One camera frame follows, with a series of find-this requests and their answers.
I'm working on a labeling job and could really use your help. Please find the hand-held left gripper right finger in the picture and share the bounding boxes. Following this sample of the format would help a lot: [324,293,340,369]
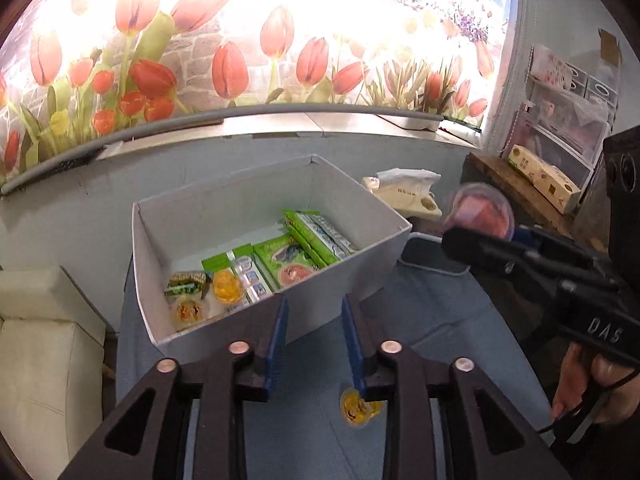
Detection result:
[341,292,573,480]

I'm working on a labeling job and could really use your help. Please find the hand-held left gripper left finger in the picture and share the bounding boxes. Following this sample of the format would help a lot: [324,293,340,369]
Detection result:
[57,295,291,480]

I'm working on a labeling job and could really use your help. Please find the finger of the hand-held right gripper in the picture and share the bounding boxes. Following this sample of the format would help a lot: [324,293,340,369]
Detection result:
[441,226,568,306]
[515,225,608,272]

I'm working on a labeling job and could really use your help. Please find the red jelly cup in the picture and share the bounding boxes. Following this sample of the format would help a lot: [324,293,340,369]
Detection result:
[442,183,517,241]

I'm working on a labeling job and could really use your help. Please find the yellow jelly cup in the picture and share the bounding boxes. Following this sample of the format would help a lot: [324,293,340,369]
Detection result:
[339,385,385,428]
[212,269,245,306]

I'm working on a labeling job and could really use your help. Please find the green packet with red picture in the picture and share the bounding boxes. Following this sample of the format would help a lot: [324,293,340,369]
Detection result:
[252,240,321,291]

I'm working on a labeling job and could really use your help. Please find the green blister snack pack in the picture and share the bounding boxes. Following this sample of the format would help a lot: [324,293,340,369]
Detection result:
[201,244,277,306]

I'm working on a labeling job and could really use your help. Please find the orange jelly cup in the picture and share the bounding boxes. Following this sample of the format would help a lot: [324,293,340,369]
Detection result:
[172,296,209,331]

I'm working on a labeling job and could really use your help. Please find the green seaweed snack packet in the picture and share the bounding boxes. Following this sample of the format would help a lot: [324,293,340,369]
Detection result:
[282,209,326,268]
[297,212,359,266]

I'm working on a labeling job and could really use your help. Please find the olive green snack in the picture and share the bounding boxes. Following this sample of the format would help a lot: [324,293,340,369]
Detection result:
[164,271,211,297]

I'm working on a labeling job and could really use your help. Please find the white storage box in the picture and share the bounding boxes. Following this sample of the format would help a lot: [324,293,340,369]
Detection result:
[131,154,413,361]

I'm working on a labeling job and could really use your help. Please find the person's right hand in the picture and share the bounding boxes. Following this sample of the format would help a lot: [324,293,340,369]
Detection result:
[552,342,639,421]

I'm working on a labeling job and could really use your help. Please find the grey plastic tray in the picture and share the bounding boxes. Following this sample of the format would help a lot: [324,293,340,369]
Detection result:
[397,232,473,276]

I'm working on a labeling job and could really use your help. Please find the wooden shelf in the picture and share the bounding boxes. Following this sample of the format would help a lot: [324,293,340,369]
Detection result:
[460,152,608,241]

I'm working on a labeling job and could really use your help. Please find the yellow tissue box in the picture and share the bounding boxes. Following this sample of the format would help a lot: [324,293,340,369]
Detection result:
[507,144,582,215]

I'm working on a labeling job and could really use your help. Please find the soft tissue pack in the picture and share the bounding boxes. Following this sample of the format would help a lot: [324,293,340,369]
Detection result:
[361,167,443,218]

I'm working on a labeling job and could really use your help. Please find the blue table cloth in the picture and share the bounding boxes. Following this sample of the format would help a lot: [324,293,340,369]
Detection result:
[115,240,556,480]

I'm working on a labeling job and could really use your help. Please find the clear drawer organizer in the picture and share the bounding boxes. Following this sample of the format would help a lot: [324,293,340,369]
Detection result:
[510,45,618,186]

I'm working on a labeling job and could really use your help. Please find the cream sofa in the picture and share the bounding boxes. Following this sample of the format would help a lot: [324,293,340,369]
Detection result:
[0,266,107,480]

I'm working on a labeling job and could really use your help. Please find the brown paper on wall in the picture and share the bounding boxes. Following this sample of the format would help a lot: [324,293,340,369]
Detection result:
[597,29,621,63]

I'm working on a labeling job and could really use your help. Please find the grey rail pipe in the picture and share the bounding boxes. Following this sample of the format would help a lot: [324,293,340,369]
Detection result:
[0,105,446,196]

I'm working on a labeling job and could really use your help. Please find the tulip wall poster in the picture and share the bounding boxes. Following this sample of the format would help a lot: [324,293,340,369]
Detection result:
[0,0,516,181]

